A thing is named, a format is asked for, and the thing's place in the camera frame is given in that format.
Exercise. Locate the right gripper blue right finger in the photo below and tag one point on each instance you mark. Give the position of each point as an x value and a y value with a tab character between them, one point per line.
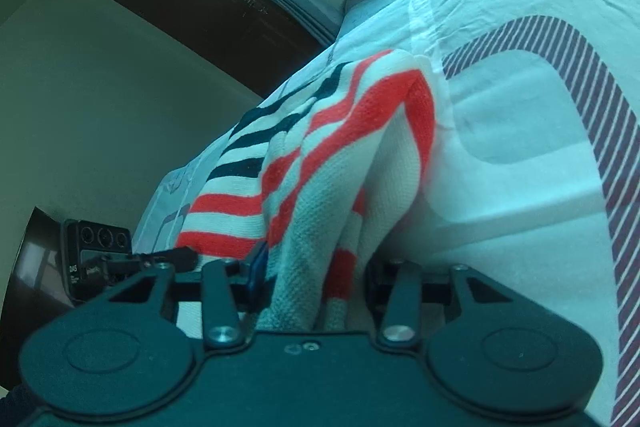
392	282

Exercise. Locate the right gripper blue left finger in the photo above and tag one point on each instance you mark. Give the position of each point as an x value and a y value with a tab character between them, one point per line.
242	283

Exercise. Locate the striped white knit sweater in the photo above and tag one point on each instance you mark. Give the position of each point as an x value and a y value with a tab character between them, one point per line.
319	177

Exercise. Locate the dark wooden door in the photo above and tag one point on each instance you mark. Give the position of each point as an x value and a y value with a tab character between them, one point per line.
255	42

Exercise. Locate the patterned white bed sheet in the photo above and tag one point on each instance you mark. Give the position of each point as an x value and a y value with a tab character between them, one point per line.
535	171

